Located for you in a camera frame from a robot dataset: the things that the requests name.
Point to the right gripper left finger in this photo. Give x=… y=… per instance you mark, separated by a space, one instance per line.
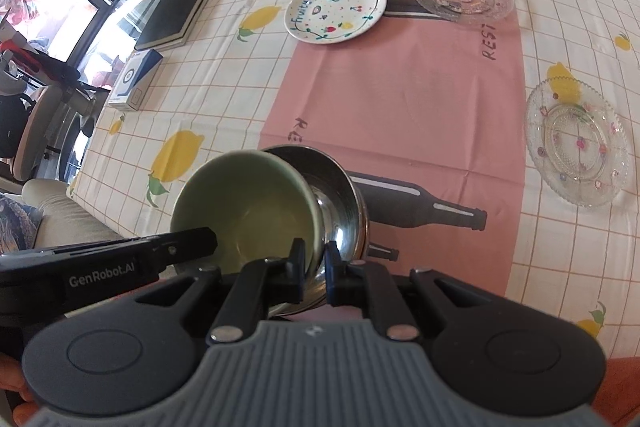
x=260 y=285

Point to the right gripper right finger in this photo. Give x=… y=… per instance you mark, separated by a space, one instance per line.
x=369 y=287

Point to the orange steel bowl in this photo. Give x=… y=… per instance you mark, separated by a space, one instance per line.
x=335 y=211

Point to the green ceramic bowl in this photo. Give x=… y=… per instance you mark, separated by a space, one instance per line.
x=221 y=195

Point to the white fruity ceramic plate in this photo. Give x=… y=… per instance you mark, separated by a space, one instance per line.
x=331 y=21

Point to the blue steel bowl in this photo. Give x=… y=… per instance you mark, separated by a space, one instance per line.
x=300 y=309

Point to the person's left hand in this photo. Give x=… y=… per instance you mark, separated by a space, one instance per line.
x=13 y=380

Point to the blue white small box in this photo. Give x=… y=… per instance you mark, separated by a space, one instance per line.
x=134 y=80

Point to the checked lemon tablecloth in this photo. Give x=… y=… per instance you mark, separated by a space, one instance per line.
x=416 y=105

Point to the black notebook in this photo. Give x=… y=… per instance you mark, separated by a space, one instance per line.
x=169 y=24

